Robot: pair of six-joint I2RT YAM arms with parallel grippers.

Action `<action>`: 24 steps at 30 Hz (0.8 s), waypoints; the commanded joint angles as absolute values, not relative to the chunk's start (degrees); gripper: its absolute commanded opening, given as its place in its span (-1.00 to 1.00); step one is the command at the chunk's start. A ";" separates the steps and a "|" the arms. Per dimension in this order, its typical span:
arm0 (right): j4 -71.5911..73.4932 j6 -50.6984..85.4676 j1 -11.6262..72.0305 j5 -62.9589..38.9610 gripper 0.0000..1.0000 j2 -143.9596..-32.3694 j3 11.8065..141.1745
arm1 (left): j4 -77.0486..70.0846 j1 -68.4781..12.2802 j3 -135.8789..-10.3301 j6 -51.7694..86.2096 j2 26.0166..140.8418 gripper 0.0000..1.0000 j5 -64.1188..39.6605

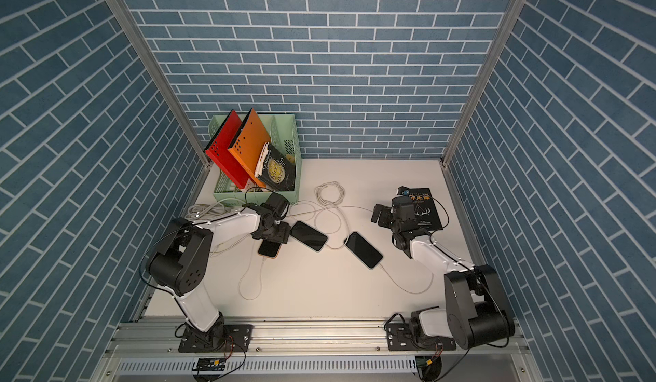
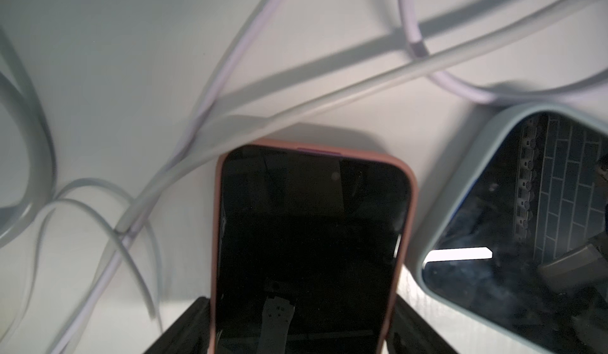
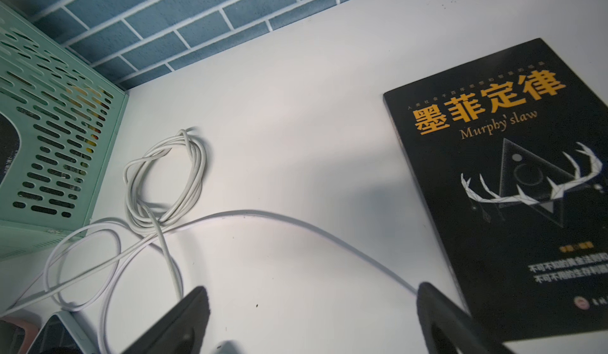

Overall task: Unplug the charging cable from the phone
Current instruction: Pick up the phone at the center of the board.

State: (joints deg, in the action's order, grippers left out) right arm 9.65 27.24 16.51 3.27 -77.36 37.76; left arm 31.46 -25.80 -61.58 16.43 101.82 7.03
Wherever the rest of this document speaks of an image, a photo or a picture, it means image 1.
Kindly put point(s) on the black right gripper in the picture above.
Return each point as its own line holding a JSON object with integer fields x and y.
{"x": 387, "y": 211}

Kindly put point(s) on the black book with deer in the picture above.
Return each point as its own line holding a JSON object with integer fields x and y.
{"x": 425, "y": 209}

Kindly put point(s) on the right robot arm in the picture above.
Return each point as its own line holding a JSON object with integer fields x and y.
{"x": 476, "y": 310}

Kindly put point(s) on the red book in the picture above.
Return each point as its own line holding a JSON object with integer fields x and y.
{"x": 222, "y": 130}

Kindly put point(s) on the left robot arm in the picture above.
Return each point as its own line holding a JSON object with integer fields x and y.
{"x": 180, "y": 259}

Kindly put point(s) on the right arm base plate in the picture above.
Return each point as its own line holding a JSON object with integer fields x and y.
{"x": 408, "y": 337}

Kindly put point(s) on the orange book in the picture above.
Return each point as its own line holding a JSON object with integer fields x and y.
{"x": 247, "y": 145}

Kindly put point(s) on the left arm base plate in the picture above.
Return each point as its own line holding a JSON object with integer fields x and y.
{"x": 220, "y": 338}

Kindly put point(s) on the black phone right side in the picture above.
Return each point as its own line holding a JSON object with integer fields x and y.
{"x": 363, "y": 250}

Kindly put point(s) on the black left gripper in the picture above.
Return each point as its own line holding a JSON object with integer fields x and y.
{"x": 283, "y": 235}

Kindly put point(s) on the small black controller box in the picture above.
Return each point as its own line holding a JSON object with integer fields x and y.
{"x": 210, "y": 365}

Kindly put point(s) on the green plastic file organizer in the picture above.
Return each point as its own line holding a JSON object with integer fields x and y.
{"x": 283, "y": 133}

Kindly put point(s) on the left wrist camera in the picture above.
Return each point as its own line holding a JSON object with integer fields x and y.
{"x": 278, "y": 205}

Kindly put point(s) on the aluminium rail frame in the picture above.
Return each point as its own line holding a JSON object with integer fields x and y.
{"x": 280, "y": 349}

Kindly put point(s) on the black Moon and Sixpence book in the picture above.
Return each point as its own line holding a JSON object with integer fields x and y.
{"x": 275, "y": 170}

